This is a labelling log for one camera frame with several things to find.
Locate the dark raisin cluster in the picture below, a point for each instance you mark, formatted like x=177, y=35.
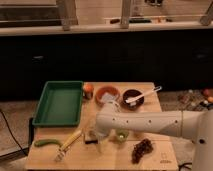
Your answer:
x=140, y=149

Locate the orange topped small jar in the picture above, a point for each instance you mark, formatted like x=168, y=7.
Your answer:
x=88, y=90

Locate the brown block eraser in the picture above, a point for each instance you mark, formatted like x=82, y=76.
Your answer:
x=90, y=139

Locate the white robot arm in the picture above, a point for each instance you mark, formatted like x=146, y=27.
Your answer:
x=194, y=125

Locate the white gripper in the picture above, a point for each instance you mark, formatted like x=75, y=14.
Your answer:
x=101, y=135

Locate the small green cup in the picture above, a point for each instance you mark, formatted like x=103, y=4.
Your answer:
x=122, y=135

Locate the green plastic tray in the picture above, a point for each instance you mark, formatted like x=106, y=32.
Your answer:
x=60, y=104

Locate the green chili pepper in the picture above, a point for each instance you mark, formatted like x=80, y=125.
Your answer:
x=43, y=142

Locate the wooden railing frame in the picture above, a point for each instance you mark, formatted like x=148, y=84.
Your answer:
x=39, y=17

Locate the orange bowl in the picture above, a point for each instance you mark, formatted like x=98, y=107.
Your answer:
x=105, y=94

